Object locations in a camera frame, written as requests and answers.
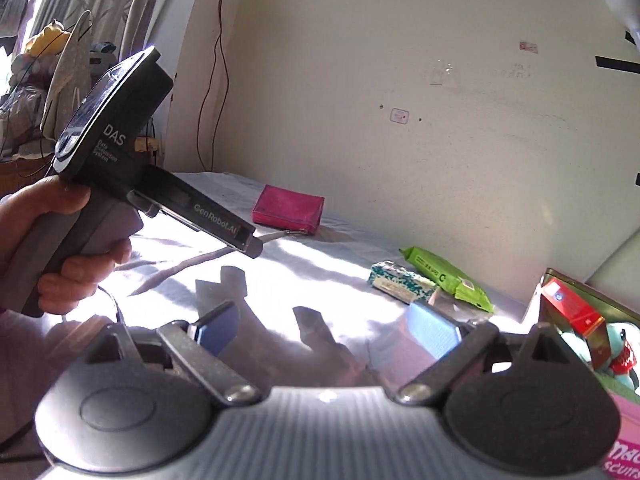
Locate green wipes packet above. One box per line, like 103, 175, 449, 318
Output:
399, 246, 495, 314

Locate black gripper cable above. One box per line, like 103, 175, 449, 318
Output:
95, 284, 125, 328

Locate black tape strips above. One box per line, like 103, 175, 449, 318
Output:
595, 30, 640, 72

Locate black wall wire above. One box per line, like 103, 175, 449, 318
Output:
197, 0, 230, 174

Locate red zip pouch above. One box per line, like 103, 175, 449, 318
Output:
251, 184, 326, 236

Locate green patterned tissue pack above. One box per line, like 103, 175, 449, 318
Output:
368, 260, 440, 306

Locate yellow plush toy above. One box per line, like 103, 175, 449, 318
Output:
24, 19, 72, 57

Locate striped bed sheet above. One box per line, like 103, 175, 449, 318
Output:
0, 171, 551, 411

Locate red cardboard box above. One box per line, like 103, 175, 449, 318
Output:
541, 278, 607, 368

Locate teal plush toy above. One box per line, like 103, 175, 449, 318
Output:
562, 321, 640, 392

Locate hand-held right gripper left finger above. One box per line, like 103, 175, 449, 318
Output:
75, 301, 262, 408

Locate person's left hand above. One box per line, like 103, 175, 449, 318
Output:
0, 175, 134, 316

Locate pale hand fan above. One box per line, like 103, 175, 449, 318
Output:
41, 10, 97, 142

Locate pink biscuit tin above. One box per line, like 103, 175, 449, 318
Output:
522, 268, 640, 480

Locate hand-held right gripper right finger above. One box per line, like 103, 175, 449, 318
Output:
392, 301, 596, 406

